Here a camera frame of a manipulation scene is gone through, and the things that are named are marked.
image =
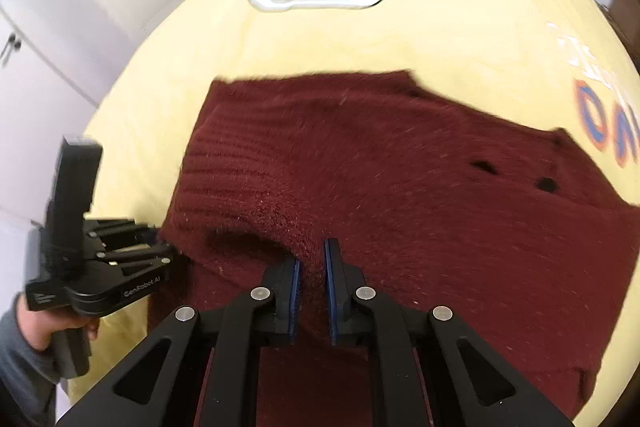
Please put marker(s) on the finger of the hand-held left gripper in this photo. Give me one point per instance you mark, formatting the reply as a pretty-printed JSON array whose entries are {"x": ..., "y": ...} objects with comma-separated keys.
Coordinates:
[
  {"x": 117, "y": 227},
  {"x": 140, "y": 253}
]

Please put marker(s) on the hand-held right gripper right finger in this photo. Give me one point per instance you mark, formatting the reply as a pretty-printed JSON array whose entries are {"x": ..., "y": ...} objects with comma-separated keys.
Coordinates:
[{"x": 330, "y": 292}]

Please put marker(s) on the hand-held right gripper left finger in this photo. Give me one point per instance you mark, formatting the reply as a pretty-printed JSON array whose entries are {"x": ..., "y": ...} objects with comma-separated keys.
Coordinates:
[{"x": 294, "y": 292}]

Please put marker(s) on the dark red knit sweater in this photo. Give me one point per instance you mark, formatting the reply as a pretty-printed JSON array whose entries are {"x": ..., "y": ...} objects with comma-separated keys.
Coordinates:
[{"x": 400, "y": 207}]

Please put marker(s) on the person's left forearm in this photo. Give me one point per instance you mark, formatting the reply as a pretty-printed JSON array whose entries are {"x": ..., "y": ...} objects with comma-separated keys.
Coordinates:
[{"x": 25, "y": 377}]

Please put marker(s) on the person's left hand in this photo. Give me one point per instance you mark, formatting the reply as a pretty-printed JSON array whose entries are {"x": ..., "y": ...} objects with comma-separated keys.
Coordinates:
[{"x": 40, "y": 324}]

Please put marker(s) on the yellow printed bed sheet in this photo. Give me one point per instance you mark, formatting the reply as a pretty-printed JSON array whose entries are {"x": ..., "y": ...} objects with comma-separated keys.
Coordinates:
[{"x": 425, "y": 42}]

